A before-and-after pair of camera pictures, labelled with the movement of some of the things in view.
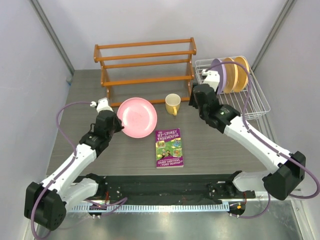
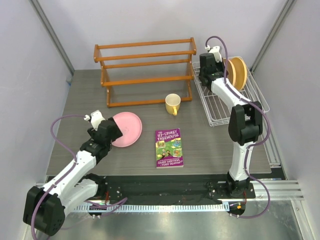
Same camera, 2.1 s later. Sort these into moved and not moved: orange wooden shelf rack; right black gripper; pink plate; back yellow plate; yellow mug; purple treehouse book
Moved: right black gripper; pink plate
Not moved: back yellow plate; orange wooden shelf rack; purple treehouse book; yellow mug
